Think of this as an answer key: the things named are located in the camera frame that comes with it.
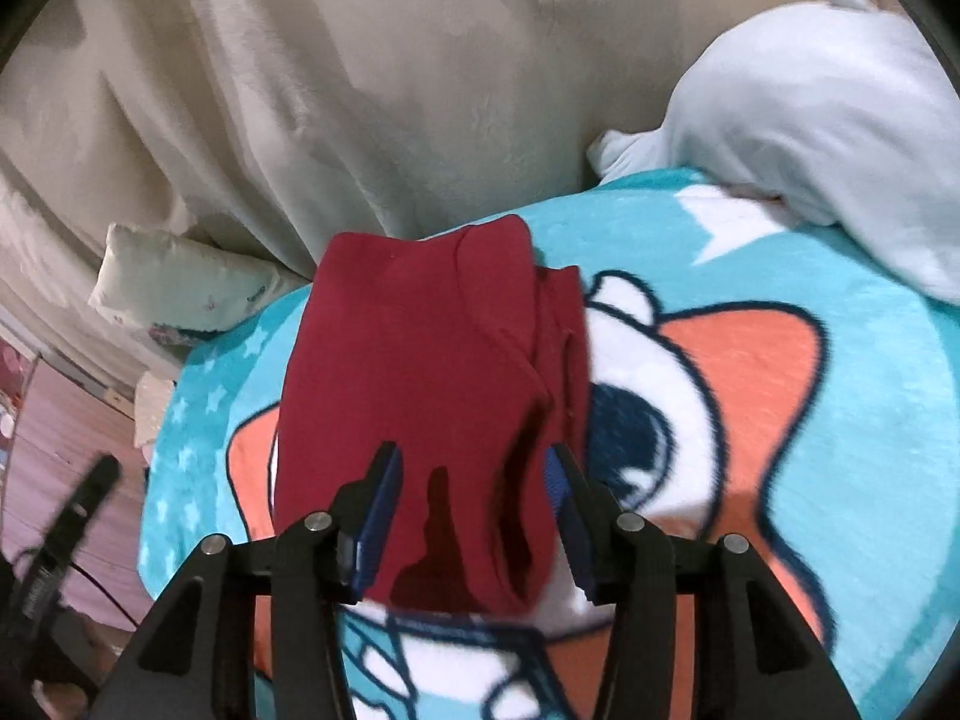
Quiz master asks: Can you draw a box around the black cable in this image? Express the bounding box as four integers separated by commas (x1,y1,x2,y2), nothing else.
71,561,142,629

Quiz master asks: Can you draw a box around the pink wall poster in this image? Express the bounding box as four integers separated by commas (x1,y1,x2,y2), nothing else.
0,341,38,466

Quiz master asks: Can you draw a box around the polka dot fabric item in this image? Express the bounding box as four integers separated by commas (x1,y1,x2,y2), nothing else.
133,371,181,458

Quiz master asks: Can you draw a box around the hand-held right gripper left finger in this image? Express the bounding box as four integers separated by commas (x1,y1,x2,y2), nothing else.
90,441,406,720

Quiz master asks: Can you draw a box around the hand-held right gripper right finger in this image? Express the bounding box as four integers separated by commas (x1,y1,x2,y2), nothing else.
551,444,863,720

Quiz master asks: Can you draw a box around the turquoise cartoon printed blanket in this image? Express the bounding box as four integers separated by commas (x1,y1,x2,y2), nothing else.
139,169,960,720

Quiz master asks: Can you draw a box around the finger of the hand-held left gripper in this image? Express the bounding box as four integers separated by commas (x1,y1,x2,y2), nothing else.
41,454,123,552

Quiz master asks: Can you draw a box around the dark red sweater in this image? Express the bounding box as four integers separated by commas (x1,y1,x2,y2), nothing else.
271,214,593,616

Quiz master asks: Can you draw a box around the floral print cushion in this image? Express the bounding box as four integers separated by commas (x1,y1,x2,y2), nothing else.
88,223,312,350

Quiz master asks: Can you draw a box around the beige fleece curtain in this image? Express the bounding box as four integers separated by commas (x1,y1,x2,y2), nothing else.
0,0,826,391

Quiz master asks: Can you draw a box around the pale blue plush toy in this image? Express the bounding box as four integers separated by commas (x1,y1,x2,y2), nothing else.
586,0,960,305

